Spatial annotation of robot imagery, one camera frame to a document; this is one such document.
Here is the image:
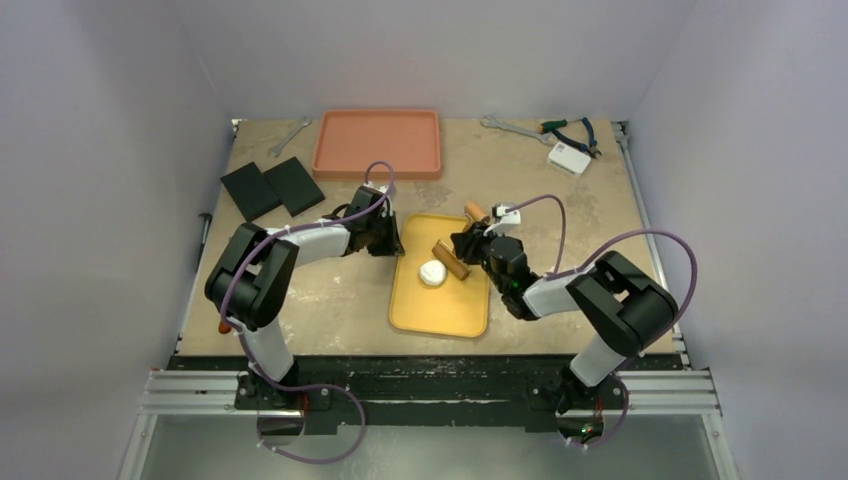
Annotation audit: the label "wooden dough roller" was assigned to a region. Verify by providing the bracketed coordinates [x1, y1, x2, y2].
[431, 201, 491, 281]

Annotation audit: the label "white dough ball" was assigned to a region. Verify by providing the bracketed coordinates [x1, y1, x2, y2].
[418, 259, 448, 287]

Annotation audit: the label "yellow tray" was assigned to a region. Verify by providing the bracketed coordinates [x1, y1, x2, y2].
[389, 213, 490, 338]

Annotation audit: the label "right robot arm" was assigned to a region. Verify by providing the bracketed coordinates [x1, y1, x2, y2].
[450, 222, 683, 407]

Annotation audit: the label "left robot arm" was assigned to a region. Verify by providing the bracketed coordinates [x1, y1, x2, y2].
[204, 182, 405, 409]

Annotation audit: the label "black block right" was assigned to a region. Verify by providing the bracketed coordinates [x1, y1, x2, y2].
[263, 157, 325, 217]

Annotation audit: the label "black block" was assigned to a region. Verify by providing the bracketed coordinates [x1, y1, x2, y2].
[263, 157, 325, 217]
[220, 162, 282, 221]

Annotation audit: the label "pink tray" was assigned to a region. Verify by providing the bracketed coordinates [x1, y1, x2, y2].
[312, 109, 442, 181]

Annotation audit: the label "left silver wrench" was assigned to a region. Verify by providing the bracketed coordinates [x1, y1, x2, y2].
[267, 117, 313, 158]

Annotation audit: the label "silver wrench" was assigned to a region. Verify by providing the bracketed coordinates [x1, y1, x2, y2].
[480, 115, 558, 146]
[267, 117, 313, 158]

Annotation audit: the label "white small box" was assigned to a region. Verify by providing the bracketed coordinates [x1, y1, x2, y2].
[547, 142, 591, 177]

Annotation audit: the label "black block left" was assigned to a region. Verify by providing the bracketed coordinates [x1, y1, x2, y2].
[220, 162, 282, 221]

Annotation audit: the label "right silver wrench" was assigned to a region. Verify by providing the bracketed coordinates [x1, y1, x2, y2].
[480, 115, 558, 146]

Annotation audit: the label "green blue pliers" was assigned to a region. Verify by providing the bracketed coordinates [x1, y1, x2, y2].
[537, 117, 602, 159]

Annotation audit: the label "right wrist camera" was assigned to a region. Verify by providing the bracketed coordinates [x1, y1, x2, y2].
[483, 203, 522, 237]

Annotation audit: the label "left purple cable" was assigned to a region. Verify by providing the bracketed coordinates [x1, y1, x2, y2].
[218, 160, 397, 465]

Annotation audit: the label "purple cable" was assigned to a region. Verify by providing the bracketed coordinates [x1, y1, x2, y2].
[506, 193, 700, 452]
[218, 160, 397, 465]

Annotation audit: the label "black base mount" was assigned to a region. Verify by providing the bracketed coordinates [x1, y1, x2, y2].
[235, 355, 625, 436]

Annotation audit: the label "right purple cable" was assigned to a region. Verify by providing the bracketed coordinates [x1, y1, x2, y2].
[506, 193, 700, 452]

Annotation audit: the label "aluminium frame rail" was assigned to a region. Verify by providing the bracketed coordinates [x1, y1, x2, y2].
[119, 368, 738, 479]

